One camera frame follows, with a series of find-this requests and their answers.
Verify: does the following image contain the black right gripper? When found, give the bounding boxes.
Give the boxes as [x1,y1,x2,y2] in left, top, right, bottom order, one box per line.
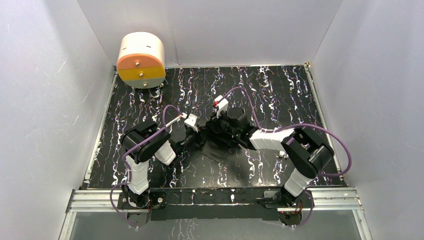
[205,108,240,138]

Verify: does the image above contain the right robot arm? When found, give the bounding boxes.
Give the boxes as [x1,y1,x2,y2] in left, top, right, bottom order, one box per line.
[205,107,335,207]

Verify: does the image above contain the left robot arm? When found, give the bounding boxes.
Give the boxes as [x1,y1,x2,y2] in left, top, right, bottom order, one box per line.
[120,120,205,208]

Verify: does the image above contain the pink white marker pen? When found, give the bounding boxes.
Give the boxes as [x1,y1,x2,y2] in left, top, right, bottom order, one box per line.
[165,113,188,128]

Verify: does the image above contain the round cream drawer cabinet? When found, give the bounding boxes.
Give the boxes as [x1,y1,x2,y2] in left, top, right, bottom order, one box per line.
[116,32,166,89]

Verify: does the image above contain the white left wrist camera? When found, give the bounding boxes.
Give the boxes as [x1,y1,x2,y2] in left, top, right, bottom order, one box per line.
[184,113,199,133]

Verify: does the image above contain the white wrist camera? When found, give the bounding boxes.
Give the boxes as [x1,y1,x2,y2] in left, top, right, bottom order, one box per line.
[213,95,229,119]
[184,113,199,133]

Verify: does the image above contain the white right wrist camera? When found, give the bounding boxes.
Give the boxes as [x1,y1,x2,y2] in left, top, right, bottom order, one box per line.
[213,95,229,119]

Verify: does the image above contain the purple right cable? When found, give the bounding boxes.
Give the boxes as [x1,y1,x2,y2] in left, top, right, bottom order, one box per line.
[215,86,353,229]

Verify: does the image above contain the aluminium front rail frame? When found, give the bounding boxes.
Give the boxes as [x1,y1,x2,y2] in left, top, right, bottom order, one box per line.
[59,186,372,240]

